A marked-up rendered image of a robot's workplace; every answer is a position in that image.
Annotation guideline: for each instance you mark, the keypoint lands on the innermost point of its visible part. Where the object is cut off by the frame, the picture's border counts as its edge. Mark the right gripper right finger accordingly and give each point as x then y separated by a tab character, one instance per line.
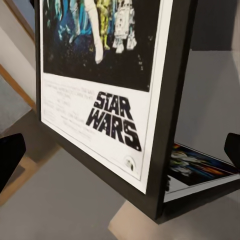
232	149

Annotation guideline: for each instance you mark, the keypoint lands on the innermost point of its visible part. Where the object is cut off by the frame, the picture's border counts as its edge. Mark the poster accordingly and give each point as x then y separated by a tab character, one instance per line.
109	81

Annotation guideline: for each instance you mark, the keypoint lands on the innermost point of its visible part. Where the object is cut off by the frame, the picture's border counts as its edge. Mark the door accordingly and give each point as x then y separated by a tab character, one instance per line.
14	102

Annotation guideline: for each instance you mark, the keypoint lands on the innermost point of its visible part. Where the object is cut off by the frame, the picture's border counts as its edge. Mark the fixed window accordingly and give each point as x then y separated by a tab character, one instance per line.
24	11

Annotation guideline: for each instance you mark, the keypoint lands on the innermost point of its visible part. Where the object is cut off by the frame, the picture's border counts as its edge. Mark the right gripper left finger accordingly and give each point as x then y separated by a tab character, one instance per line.
12	150

